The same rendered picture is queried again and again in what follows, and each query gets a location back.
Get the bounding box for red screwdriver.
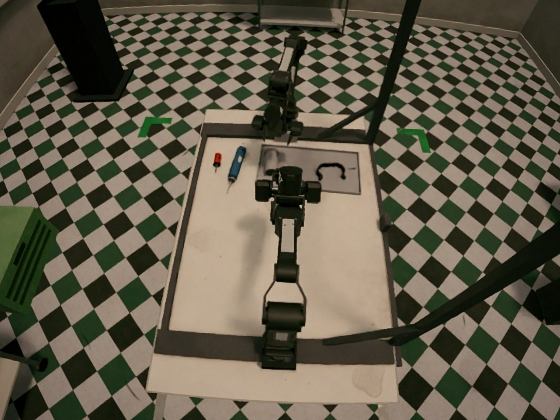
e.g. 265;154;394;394
213;153;222;172

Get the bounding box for blue cylindrical tool body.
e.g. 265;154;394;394
228;146;246;186

